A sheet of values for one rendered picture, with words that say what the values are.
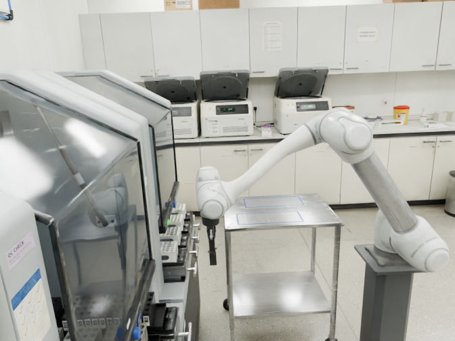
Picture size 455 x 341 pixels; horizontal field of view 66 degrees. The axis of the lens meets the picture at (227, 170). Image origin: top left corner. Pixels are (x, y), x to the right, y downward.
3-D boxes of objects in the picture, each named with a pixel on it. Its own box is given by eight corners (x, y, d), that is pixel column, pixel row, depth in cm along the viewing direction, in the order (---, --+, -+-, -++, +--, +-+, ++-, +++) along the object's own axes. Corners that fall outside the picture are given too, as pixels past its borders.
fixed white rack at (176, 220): (124, 235, 179) (122, 224, 178) (128, 227, 189) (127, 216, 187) (183, 233, 180) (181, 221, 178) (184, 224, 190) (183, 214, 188)
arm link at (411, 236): (429, 239, 158) (466, 264, 137) (399, 260, 159) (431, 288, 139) (342, 100, 136) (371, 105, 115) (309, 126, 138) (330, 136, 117)
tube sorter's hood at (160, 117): (38, 240, 143) (5, 78, 125) (89, 191, 201) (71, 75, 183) (166, 233, 144) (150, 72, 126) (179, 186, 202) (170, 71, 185)
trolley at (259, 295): (225, 360, 202) (219, 229, 179) (223, 308, 246) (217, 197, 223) (341, 352, 204) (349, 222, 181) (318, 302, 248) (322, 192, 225)
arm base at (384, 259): (395, 242, 183) (396, 233, 182) (419, 265, 162) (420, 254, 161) (360, 244, 183) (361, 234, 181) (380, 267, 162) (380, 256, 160)
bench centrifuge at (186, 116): (145, 141, 372) (138, 78, 355) (156, 131, 432) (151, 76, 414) (198, 139, 372) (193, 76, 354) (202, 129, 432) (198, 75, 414)
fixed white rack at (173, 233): (116, 250, 165) (114, 238, 163) (121, 241, 174) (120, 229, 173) (179, 247, 165) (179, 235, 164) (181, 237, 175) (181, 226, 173)
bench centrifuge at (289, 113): (281, 135, 376) (281, 67, 357) (272, 126, 435) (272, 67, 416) (333, 132, 377) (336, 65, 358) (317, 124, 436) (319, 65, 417)
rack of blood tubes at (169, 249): (106, 268, 150) (104, 255, 148) (112, 256, 160) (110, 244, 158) (176, 264, 151) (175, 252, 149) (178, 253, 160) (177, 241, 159)
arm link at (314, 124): (299, 118, 149) (310, 123, 136) (337, 98, 149) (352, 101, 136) (311, 145, 153) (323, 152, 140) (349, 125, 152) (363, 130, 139)
